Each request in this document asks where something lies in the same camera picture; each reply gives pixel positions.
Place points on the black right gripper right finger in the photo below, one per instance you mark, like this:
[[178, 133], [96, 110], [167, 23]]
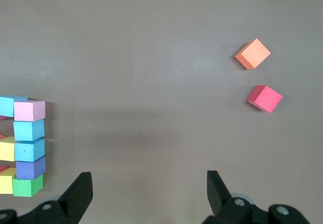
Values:
[[219, 198]]

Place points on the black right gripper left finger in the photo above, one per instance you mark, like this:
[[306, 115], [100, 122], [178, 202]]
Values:
[[75, 198]]

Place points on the green foam cube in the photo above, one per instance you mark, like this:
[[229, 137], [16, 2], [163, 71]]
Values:
[[26, 186]]

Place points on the purple foam cube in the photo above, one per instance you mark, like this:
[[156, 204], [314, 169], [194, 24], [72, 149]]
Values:
[[30, 169]]

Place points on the light blue foam cube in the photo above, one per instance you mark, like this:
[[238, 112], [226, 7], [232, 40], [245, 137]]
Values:
[[29, 150], [29, 130], [7, 106]]

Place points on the yellow foam cube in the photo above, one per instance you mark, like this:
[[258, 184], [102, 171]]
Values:
[[6, 183], [6, 150]]

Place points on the red foam cube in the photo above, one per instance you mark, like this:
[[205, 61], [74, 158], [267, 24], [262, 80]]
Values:
[[3, 118], [266, 99], [3, 169]]

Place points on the chipped orange foam cube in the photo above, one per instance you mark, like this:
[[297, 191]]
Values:
[[2, 136]]

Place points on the pink foam cube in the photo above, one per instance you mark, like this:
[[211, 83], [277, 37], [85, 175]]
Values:
[[29, 111]]

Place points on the brown table cover sheet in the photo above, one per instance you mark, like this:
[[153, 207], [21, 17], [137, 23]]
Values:
[[151, 70]]

